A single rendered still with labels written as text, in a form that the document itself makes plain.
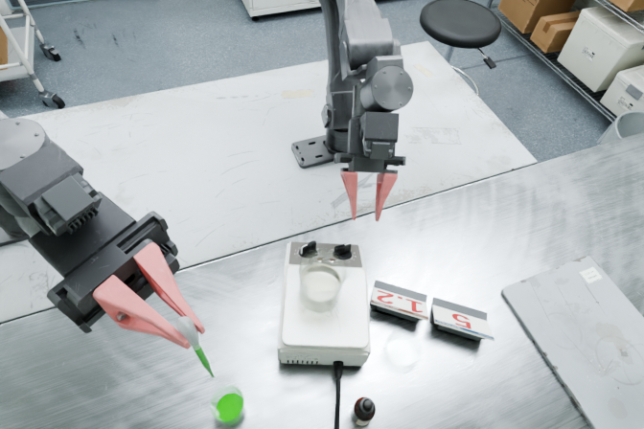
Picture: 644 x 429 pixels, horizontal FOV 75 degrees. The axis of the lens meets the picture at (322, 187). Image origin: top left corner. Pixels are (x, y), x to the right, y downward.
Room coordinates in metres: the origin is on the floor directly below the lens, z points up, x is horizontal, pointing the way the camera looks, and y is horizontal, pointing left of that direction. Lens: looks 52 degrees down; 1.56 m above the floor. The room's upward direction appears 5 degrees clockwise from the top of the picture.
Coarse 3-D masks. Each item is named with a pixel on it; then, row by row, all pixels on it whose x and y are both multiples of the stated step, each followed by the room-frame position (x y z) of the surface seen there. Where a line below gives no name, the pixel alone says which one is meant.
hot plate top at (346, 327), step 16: (288, 272) 0.29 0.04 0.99; (352, 272) 0.30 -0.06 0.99; (288, 288) 0.26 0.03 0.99; (352, 288) 0.27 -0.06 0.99; (288, 304) 0.24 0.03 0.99; (352, 304) 0.25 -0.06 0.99; (288, 320) 0.22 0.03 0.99; (304, 320) 0.22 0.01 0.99; (320, 320) 0.22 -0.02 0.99; (336, 320) 0.22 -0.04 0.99; (352, 320) 0.22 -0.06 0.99; (288, 336) 0.19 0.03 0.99; (304, 336) 0.19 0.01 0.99; (320, 336) 0.20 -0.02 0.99; (336, 336) 0.20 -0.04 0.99; (352, 336) 0.20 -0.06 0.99; (368, 336) 0.20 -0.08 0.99
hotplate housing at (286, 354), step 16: (288, 256) 0.33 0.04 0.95; (368, 304) 0.26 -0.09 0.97; (368, 320) 0.23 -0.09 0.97; (288, 352) 0.18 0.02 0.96; (304, 352) 0.18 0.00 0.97; (320, 352) 0.18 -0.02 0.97; (336, 352) 0.18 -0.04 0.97; (352, 352) 0.19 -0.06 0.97; (368, 352) 0.19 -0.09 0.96; (336, 368) 0.17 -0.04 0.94
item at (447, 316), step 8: (440, 312) 0.28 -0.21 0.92; (448, 312) 0.28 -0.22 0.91; (440, 320) 0.26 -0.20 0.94; (448, 320) 0.26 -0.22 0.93; (456, 320) 0.26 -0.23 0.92; (464, 320) 0.27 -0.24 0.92; (472, 320) 0.27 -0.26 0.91; (472, 328) 0.25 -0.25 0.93; (480, 328) 0.25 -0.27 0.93; (488, 328) 0.26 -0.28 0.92
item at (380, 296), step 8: (376, 296) 0.29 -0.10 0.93; (384, 296) 0.29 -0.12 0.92; (392, 296) 0.30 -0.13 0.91; (400, 296) 0.30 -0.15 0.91; (392, 304) 0.28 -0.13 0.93; (400, 304) 0.28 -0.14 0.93; (408, 304) 0.28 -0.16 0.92; (416, 304) 0.29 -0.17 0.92; (424, 304) 0.29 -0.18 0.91; (416, 312) 0.27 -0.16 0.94; (424, 312) 0.27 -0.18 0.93
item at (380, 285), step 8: (376, 280) 0.33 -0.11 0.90; (376, 288) 0.31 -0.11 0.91; (384, 288) 0.32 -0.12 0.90; (392, 288) 0.32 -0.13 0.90; (400, 288) 0.32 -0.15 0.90; (408, 296) 0.31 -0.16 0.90; (416, 296) 0.31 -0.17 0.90; (424, 296) 0.31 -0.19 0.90; (376, 304) 0.27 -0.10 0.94; (392, 312) 0.27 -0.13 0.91; (400, 312) 0.26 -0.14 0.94; (416, 320) 0.26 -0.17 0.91
